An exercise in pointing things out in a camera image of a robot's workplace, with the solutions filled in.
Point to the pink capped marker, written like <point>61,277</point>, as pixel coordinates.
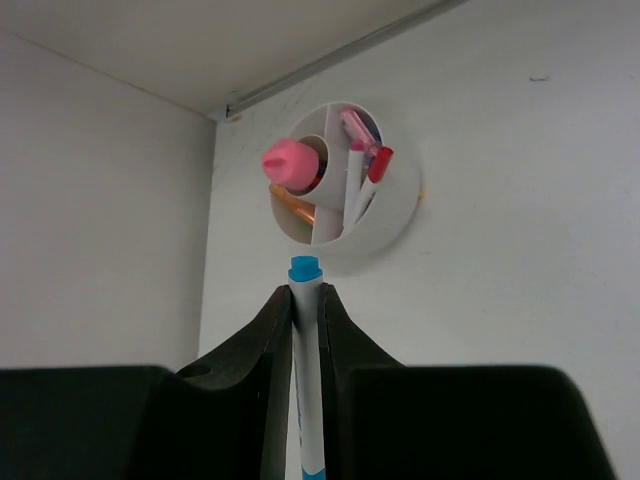
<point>356,156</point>

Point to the pink glue bottle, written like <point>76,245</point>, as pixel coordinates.
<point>292,164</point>

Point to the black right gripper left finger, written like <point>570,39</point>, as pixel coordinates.
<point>223,416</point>

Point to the red capped marker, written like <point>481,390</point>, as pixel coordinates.
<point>370,185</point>

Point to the pink correction tape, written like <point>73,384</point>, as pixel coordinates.
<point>357,130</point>

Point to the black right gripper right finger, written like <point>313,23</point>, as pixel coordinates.
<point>386,420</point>

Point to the white round divided container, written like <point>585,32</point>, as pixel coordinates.
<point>342,184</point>

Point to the blue capped marker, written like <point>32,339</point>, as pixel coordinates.
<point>305,280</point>

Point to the orange correction tape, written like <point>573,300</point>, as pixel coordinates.
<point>303,210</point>

